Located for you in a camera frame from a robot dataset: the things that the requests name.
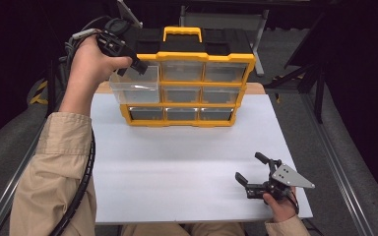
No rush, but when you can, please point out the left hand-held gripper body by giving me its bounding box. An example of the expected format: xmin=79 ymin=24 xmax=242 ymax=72
xmin=95 ymin=0 xmax=144 ymax=60

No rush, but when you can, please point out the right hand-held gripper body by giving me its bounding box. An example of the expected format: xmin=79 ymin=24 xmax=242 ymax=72
xmin=245 ymin=158 xmax=316 ymax=202

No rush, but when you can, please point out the clear plastic drawer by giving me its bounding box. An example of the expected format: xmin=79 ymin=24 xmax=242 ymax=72
xmin=108 ymin=65 xmax=161 ymax=105

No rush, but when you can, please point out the person's right hand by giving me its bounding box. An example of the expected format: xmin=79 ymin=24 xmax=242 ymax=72
xmin=262 ymin=186 xmax=300 ymax=224

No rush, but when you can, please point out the person's left hand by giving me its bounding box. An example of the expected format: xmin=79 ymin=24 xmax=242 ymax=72
xmin=63 ymin=34 xmax=134 ymax=96

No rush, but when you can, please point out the set of small organizer drawers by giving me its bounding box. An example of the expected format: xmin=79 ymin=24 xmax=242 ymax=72
xmin=128 ymin=61 xmax=249 ymax=121

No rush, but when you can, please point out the yellow black organizer cabinet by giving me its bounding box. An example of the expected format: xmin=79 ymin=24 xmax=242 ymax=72
xmin=106 ymin=26 xmax=257 ymax=128

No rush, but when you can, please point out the white foam board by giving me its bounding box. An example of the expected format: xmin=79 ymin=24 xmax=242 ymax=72
xmin=90 ymin=92 xmax=313 ymax=225

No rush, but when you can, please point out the black tripod stand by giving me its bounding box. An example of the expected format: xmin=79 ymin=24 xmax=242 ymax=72
xmin=43 ymin=53 xmax=73 ymax=119

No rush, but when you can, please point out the black metal floor stand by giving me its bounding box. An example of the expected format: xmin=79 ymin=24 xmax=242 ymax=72
xmin=264 ymin=13 xmax=329 ymax=125

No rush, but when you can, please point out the yellow black floor tape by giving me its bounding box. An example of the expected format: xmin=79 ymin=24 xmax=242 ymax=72
xmin=29 ymin=80 xmax=51 ymax=106

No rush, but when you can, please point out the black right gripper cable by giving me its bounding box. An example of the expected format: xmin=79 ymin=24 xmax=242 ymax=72
xmin=286 ymin=186 xmax=319 ymax=236

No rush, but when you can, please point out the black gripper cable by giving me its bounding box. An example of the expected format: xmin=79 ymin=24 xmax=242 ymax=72
xmin=286 ymin=186 xmax=319 ymax=236
xmin=48 ymin=16 xmax=112 ymax=236

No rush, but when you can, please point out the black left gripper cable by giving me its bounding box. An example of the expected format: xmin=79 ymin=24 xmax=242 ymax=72
xmin=48 ymin=16 xmax=112 ymax=236

